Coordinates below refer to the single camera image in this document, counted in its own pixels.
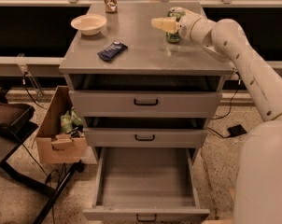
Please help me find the blue snack packet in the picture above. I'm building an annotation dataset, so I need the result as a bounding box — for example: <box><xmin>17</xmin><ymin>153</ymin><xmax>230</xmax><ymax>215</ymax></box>
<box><xmin>97</xmin><ymin>41</ymin><xmax>128</xmax><ymax>62</ymax></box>

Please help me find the grey drawer cabinet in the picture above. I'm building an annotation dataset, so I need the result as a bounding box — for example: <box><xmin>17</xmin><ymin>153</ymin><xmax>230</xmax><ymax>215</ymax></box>
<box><xmin>59</xmin><ymin>1</ymin><xmax>233</xmax><ymax>224</ymax></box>

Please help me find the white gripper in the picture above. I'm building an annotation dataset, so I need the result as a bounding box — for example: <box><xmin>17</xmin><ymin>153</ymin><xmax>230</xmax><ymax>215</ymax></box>
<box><xmin>151</xmin><ymin>13</ymin><xmax>216</xmax><ymax>42</ymax></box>

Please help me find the green chip bag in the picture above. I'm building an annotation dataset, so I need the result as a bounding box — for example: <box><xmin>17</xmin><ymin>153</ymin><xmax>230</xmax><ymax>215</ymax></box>
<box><xmin>60</xmin><ymin>107</ymin><xmax>83</xmax><ymax>133</ymax></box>

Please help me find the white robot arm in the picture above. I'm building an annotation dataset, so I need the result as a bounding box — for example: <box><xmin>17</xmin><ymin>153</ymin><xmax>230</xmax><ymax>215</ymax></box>
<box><xmin>151</xmin><ymin>11</ymin><xmax>282</xmax><ymax>224</ymax></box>

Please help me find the white bowl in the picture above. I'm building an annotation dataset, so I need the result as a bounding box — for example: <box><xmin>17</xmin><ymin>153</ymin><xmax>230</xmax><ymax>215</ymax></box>
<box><xmin>71</xmin><ymin>14</ymin><xmax>106</xmax><ymax>35</ymax></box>

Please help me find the bottom grey drawer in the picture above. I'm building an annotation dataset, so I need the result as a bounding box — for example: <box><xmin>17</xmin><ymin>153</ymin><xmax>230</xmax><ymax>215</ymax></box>
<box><xmin>83</xmin><ymin>147</ymin><xmax>210</xmax><ymax>224</ymax></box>

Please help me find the grey drawer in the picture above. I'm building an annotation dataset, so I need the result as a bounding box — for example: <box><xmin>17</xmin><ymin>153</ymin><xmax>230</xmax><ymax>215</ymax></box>
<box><xmin>69</xmin><ymin>91</ymin><xmax>221</xmax><ymax>118</ymax></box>
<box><xmin>84</xmin><ymin>128</ymin><xmax>207</xmax><ymax>148</ymax></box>
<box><xmin>83</xmin><ymin>147</ymin><xmax>210</xmax><ymax>224</ymax></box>

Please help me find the middle grey drawer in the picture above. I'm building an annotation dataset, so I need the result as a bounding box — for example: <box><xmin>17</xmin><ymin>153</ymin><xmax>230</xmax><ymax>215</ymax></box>
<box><xmin>84</xmin><ymin>128</ymin><xmax>207</xmax><ymax>148</ymax></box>

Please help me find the green soda can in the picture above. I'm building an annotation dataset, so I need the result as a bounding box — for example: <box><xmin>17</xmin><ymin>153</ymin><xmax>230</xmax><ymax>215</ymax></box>
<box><xmin>166</xmin><ymin>7</ymin><xmax>185</xmax><ymax>44</ymax></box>

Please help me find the black tray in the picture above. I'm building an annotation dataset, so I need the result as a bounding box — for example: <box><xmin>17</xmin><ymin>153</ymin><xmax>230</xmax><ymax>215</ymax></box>
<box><xmin>0</xmin><ymin>94</ymin><xmax>35</xmax><ymax>134</ymax></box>

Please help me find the cardboard box left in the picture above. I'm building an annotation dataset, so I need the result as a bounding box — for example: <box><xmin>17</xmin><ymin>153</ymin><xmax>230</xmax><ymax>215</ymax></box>
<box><xmin>36</xmin><ymin>86</ymin><xmax>87</xmax><ymax>164</ymax></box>

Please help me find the black stand table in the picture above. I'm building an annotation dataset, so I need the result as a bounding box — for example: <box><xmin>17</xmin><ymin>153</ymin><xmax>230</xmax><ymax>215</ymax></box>
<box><xmin>0</xmin><ymin>121</ymin><xmax>84</xmax><ymax>224</ymax></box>

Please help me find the top grey drawer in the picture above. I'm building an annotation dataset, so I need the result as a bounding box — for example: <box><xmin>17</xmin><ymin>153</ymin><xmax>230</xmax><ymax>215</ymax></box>
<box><xmin>69</xmin><ymin>91</ymin><xmax>221</xmax><ymax>118</ymax></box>

